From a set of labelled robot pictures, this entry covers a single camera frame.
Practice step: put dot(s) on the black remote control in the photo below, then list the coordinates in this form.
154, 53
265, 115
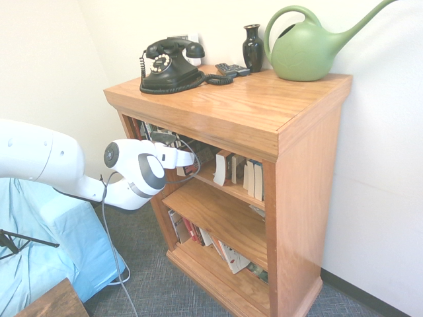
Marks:
226, 69
241, 70

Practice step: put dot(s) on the white orange paperback book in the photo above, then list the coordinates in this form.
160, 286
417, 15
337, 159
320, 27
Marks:
217, 247

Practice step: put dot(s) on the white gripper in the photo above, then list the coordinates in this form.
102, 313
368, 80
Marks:
176, 159

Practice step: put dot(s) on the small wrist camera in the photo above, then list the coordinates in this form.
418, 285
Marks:
163, 137

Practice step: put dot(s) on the dark wooden table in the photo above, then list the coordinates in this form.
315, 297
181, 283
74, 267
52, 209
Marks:
56, 302

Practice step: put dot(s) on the black camera tripod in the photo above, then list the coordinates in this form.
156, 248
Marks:
33, 240

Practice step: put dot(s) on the dark teal book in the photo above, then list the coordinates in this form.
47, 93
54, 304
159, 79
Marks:
146, 131

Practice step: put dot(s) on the red white spine book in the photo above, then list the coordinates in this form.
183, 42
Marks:
136, 128

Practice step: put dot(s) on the brown cover paperback book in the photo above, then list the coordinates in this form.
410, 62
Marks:
238, 168

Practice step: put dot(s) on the thin dark paperback book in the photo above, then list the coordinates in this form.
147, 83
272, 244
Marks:
208, 154

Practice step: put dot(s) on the white book black figures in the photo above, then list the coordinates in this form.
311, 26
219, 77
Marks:
233, 259

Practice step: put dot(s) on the camouflage cover book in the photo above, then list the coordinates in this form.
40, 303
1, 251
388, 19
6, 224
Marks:
257, 272

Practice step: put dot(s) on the thick leaning paperback book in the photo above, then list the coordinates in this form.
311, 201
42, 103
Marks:
219, 170

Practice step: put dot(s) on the oak wooden bookshelf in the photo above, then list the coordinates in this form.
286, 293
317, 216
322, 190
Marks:
257, 105

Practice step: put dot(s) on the black vintage rotary telephone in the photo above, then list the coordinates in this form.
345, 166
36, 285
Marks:
168, 71

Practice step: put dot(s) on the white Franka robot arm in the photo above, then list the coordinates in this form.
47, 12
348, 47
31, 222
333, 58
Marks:
39, 155

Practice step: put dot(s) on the red black paperback book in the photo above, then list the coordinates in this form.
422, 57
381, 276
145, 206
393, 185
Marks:
189, 170

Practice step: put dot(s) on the blue cover paperback book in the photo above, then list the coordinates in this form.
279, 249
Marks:
248, 180
258, 183

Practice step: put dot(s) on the small black vase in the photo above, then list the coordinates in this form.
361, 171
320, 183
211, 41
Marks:
252, 49

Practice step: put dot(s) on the green plastic watering can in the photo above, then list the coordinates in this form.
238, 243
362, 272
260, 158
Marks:
300, 53

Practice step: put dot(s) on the light blue cloth cover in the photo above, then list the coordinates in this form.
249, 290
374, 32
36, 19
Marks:
66, 231

